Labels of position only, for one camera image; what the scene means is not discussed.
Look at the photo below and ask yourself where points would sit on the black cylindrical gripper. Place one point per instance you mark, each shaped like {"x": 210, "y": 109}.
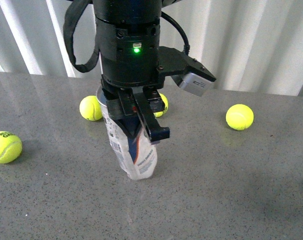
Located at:
{"x": 129, "y": 57}

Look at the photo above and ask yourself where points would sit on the clear Wilson tennis ball can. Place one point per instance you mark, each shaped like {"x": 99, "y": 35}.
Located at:
{"x": 129, "y": 141}

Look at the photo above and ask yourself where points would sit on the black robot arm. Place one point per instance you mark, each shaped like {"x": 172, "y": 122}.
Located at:
{"x": 131, "y": 12}

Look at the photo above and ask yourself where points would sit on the plain yellow tennis ball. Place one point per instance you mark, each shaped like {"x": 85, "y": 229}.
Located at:
{"x": 164, "y": 106}

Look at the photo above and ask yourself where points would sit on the yellow tennis ball dark logo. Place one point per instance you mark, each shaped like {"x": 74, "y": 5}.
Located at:
{"x": 90, "y": 108}

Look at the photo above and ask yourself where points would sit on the Wilson 3 tennis ball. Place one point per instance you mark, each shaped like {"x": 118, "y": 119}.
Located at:
{"x": 239, "y": 117}

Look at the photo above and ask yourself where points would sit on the yellow tennis ball far left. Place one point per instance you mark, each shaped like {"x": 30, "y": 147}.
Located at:
{"x": 10, "y": 147}

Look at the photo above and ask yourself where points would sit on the white pleated curtain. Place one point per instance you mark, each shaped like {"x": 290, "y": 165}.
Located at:
{"x": 248, "y": 45}

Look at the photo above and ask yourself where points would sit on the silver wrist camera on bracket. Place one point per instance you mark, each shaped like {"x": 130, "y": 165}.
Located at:
{"x": 187, "y": 73}

